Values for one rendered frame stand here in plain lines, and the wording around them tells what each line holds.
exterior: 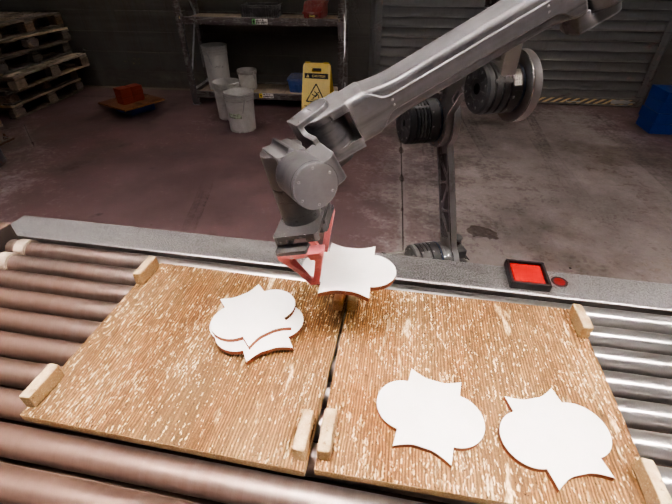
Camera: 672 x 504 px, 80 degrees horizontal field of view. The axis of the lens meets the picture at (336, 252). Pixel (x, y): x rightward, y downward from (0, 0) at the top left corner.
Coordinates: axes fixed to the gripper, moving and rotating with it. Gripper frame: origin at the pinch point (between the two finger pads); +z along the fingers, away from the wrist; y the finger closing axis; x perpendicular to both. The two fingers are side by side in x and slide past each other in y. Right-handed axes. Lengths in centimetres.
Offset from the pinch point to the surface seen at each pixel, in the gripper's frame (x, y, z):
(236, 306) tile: 16.1, -1.7, 6.1
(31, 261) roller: 66, 9, -1
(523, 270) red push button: -35.0, 19.6, 21.5
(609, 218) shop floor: -133, 206, 141
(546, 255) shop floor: -81, 156, 128
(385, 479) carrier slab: -9.6, -25.4, 14.5
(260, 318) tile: 11.3, -3.9, 7.2
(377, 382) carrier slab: -7.8, -11.8, 14.2
